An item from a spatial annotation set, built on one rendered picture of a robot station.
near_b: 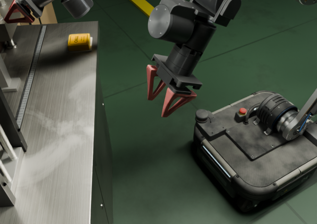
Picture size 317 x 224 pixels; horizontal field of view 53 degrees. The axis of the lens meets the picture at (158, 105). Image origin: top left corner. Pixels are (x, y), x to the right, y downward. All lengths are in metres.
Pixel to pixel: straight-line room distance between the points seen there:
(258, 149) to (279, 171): 0.14
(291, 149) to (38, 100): 1.25
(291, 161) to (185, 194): 0.56
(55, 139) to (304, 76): 2.11
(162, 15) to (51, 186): 0.44
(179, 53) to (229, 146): 1.11
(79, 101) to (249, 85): 1.68
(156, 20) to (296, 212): 1.46
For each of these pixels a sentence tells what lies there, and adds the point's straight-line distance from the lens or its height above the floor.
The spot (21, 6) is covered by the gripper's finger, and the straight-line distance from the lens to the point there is 0.93.
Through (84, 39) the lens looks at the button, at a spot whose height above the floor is 0.92.
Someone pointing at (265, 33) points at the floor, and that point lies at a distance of 3.04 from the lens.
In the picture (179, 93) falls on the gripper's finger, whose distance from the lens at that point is 0.60.
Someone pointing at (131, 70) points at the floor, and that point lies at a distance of 2.47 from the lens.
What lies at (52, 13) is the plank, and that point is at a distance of 3.05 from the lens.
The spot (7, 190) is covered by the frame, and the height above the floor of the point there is 0.95.
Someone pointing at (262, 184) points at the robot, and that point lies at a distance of 1.58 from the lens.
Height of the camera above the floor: 1.52
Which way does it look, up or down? 44 degrees down
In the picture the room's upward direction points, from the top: straight up
